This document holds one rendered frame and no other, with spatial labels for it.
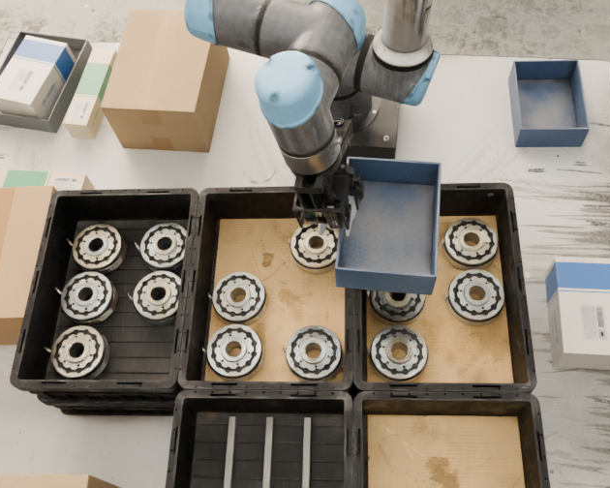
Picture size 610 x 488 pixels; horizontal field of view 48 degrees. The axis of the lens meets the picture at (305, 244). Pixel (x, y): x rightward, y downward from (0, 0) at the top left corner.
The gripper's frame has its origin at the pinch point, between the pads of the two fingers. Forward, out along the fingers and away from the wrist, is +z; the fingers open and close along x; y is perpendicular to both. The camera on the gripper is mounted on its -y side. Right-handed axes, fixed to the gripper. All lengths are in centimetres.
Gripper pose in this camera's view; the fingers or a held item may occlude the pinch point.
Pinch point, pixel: (342, 215)
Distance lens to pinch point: 106.8
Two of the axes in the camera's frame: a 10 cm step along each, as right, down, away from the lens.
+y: -1.6, 8.9, -4.3
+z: 2.2, 4.6, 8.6
